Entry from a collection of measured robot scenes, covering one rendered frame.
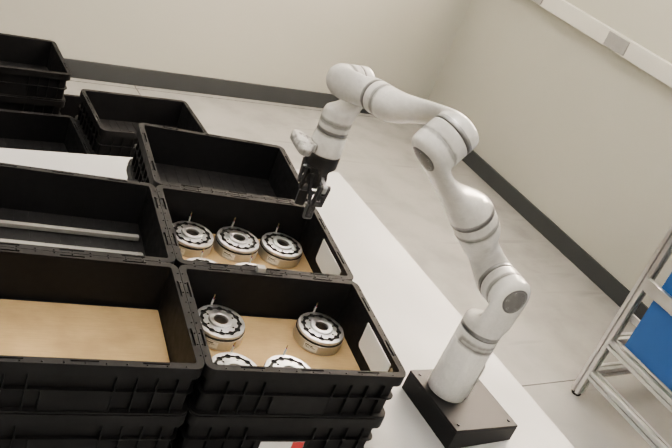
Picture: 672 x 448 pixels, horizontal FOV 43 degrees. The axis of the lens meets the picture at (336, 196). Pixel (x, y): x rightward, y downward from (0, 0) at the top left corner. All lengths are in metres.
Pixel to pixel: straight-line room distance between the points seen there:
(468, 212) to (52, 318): 0.80
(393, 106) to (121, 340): 0.67
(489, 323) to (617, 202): 2.86
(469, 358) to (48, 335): 0.87
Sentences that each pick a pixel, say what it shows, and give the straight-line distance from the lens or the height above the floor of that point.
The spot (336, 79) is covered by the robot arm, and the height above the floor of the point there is 1.31.
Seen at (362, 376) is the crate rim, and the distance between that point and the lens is 1.58.
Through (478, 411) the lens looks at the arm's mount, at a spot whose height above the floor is 0.75.
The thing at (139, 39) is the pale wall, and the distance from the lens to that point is 4.69.
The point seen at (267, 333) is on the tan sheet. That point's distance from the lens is 1.75.
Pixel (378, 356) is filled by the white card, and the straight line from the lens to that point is 1.70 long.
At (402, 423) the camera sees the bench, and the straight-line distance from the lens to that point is 1.91.
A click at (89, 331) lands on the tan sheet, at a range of 1.63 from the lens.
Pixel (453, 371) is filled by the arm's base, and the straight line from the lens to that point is 1.90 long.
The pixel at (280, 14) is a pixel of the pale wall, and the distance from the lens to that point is 4.92.
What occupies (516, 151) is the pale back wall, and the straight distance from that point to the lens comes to 5.11.
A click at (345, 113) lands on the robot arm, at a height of 1.24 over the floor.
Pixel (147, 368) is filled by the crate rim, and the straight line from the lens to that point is 1.43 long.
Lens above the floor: 1.86
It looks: 26 degrees down
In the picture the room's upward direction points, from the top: 22 degrees clockwise
